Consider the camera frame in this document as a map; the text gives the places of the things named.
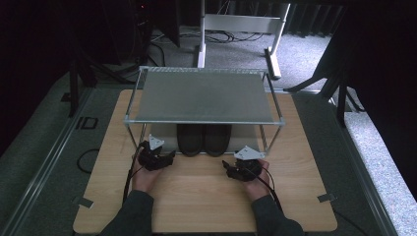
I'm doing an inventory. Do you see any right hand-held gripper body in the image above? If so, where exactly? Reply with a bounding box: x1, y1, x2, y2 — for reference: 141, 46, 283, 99
233, 146, 267, 182

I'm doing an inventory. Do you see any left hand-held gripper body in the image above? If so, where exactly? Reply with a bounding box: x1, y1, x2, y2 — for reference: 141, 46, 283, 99
137, 134, 165, 172

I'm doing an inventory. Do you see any black slipper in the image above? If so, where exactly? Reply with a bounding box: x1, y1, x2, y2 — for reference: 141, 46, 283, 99
205, 123, 232, 157
176, 123, 207, 157

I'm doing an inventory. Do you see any grey metal shoe rack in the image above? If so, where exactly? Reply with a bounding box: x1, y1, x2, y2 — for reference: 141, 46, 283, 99
123, 65, 285, 155

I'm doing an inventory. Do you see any person's left hand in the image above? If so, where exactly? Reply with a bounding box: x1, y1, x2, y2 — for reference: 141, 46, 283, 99
131, 159, 163, 194

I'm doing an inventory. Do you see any person's right hand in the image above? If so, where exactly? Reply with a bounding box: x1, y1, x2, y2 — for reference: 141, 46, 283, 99
243, 159, 270, 202

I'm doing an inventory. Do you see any grey tape strip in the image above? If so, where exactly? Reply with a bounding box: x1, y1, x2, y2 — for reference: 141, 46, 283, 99
317, 193, 337, 203
75, 196, 94, 209

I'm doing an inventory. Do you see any black metal stand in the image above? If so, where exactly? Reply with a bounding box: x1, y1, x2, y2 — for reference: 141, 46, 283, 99
283, 58, 366, 128
67, 48, 132, 118

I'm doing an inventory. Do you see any black computer tower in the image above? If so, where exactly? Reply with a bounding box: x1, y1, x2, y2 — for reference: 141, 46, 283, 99
131, 0, 152, 65

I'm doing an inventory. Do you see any white metal stand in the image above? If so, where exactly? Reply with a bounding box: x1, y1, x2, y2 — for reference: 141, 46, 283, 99
196, 0, 292, 81

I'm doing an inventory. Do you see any left hand-held gripper cable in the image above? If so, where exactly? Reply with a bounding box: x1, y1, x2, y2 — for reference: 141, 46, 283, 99
121, 141, 148, 206

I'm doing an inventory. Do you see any hand-held gripper cable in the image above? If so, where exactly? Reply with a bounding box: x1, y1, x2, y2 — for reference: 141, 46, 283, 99
255, 162, 283, 211
121, 141, 148, 206

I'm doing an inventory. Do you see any right hand-held gripper cable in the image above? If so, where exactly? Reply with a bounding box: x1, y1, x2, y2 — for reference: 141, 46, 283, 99
255, 162, 283, 211

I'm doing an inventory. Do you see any black looped cable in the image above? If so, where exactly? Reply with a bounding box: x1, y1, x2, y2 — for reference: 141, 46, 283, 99
76, 147, 100, 175

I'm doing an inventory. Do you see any metal rail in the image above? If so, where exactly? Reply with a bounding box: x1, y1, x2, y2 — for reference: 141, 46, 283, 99
0, 88, 96, 236
323, 97, 399, 236

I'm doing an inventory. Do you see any bundle of black cables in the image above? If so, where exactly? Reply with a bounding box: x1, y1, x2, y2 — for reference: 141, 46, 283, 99
150, 29, 268, 44

